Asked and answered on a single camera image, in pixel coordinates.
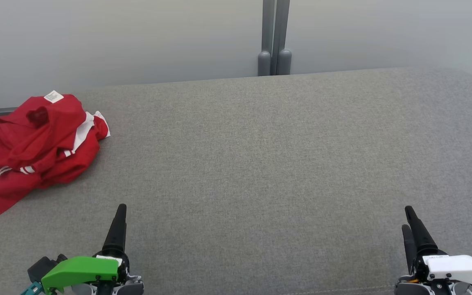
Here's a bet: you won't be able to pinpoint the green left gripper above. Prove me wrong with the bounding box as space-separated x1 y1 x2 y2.
41 204 144 295

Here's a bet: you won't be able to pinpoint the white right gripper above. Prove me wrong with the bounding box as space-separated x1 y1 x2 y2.
395 206 472 295

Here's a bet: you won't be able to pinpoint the red shorts with white panel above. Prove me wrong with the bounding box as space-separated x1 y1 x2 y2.
0 111 111 222

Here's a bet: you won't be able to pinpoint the grey metal partition post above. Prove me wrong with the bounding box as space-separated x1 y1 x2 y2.
257 0 292 77

